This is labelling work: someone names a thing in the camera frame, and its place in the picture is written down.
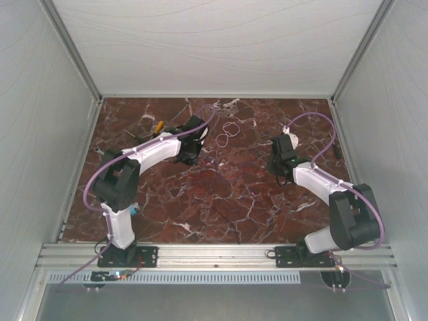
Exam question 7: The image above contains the red wire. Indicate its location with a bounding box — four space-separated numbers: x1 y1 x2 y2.
190 165 265 185

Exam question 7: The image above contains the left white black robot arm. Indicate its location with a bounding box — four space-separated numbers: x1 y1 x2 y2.
90 115 209 266

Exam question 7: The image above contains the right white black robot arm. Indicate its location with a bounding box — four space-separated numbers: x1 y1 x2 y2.
267 134 385 266

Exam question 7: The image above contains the black screwdriver at right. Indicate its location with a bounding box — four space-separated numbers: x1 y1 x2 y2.
329 133 342 160

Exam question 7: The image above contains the blue plastic clamp tool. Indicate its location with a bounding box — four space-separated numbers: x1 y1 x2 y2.
130 203 141 216

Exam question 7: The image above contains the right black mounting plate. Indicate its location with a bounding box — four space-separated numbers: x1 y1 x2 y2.
274 244 336 268

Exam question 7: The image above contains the black mounting plate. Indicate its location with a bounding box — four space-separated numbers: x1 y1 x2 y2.
274 244 336 268
97 245 158 268

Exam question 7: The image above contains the silver ratchet wrench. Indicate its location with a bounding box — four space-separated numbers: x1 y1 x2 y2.
94 147 104 155

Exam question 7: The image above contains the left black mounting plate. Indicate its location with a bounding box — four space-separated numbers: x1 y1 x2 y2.
97 245 158 268

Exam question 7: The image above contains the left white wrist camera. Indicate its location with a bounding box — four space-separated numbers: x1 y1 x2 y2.
198 127 209 142

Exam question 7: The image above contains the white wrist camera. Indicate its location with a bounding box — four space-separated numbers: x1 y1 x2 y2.
282 127 299 149
198 127 209 142

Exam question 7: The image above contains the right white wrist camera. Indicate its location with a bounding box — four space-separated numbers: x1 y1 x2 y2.
282 127 299 149

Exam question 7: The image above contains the yellow handle flat screwdriver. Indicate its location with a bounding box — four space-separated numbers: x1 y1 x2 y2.
151 121 165 138

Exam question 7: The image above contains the black handle screwdriver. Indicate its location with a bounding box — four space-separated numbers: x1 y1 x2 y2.
125 130 147 144

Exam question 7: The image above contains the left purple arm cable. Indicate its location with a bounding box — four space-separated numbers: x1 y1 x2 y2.
55 104 217 294

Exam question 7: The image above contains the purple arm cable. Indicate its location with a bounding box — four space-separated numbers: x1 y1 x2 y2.
284 112 392 292
55 104 217 294

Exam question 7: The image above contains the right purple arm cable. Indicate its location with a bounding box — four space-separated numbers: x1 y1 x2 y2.
284 112 392 292

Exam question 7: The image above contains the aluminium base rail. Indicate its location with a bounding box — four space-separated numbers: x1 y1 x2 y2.
35 243 397 271

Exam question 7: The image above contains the grey slotted cable duct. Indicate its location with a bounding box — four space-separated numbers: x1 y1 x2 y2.
47 270 301 285

